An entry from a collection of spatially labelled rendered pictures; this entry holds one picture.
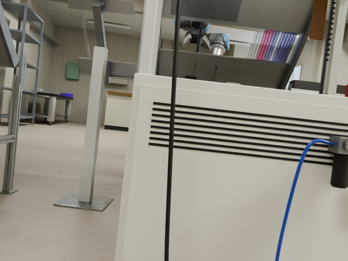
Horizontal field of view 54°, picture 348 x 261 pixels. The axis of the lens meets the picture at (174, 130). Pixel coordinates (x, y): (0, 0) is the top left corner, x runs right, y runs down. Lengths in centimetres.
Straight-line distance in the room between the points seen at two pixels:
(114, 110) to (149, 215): 779
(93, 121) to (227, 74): 75
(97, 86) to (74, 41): 988
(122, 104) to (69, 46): 367
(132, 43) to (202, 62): 979
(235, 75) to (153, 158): 103
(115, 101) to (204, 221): 783
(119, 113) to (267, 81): 702
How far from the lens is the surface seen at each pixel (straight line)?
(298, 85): 402
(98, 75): 184
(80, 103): 1146
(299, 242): 106
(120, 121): 871
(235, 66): 183
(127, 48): 1153
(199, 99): 94
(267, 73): 188
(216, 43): 250
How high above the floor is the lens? 51
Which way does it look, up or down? 2 degrees down
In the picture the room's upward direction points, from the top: 6 degrees clockwise
